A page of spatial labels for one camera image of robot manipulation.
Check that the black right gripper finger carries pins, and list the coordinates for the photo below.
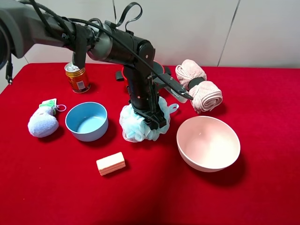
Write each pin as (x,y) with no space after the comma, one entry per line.
(164,121)

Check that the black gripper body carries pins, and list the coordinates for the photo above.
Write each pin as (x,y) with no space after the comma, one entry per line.
(143,94)

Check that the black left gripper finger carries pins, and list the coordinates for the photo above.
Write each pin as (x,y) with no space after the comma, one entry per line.
(150,123)

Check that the light blue mesh bath sponge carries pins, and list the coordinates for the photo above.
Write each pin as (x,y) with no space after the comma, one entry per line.
(134,128)

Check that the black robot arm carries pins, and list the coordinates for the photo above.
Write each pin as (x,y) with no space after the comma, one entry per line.
(26,23)

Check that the pink plastic bowl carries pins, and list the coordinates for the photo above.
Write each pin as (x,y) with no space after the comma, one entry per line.
(207,144)

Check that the rolled pink towel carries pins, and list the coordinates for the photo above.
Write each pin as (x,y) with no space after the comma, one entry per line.
(206,95)

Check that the blue plastic bowl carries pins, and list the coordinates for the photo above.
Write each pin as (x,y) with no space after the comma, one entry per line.
(87,121)

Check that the orange drink can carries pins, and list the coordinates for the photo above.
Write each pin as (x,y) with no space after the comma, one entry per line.
(77,78)

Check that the purple plush eggplant toy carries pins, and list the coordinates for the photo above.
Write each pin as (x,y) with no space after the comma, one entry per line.
(43,121)

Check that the red velvet table cloth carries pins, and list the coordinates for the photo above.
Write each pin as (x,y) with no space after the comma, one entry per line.
(55,180)

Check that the red pot with black handles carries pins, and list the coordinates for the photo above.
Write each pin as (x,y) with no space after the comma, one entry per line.
(158,68)

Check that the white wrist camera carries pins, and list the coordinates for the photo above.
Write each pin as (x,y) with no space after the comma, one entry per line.
(167,82)

